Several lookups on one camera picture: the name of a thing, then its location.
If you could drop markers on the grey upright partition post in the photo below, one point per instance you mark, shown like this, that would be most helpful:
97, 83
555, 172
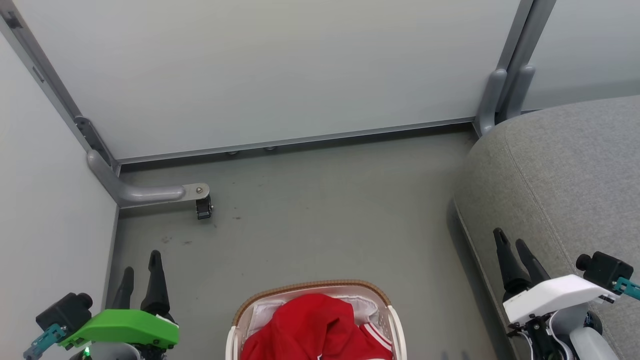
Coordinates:
490, 100
520, 85

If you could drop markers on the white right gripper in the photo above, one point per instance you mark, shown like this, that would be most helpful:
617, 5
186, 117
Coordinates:
555, 292

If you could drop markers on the grey slanted partition post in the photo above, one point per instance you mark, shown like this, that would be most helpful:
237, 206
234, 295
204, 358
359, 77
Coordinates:
47, 70

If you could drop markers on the dark metal hinge bracket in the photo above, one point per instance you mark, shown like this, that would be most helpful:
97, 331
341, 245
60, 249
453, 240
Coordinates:
95, 140

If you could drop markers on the teal camera connector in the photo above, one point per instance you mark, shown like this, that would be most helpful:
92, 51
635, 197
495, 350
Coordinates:
45, 337
627, 287

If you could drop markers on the teal left camera connector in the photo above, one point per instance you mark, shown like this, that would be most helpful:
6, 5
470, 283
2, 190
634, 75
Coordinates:
45, 337

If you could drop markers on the grey partition bottom rail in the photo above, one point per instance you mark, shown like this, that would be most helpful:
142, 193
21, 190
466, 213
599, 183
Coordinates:
300, 140

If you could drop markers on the grey curved partition foot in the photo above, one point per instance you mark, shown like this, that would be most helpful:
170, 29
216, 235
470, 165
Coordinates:
145, 192

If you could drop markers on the black caster wheel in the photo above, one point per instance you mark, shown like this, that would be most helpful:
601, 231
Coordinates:
204, 209

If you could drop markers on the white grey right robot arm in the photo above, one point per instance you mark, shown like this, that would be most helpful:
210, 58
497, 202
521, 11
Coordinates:
590, 345

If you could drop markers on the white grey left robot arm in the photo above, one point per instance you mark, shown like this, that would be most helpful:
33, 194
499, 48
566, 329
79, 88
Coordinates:
112, 351

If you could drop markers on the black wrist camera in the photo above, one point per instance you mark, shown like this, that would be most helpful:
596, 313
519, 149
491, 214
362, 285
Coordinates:
65, 310
602, 270

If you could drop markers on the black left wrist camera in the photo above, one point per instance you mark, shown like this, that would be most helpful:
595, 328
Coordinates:
65, 310

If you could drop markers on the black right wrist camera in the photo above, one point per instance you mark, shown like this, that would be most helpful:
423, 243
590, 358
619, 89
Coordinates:
602, 270

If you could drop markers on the white wicker-rimmed laundry basket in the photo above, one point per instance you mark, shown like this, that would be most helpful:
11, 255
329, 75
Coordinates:
395, 325

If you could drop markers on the grey fabric sofa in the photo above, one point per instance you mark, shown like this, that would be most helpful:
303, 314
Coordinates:
575, 175

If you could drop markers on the teal right camera connector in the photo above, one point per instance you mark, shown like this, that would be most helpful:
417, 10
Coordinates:
627, 287

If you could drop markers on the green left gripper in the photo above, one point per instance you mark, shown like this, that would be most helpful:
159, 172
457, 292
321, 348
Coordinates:
122, 327

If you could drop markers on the red garment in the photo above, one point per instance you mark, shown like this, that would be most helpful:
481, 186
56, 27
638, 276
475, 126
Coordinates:
315, 330

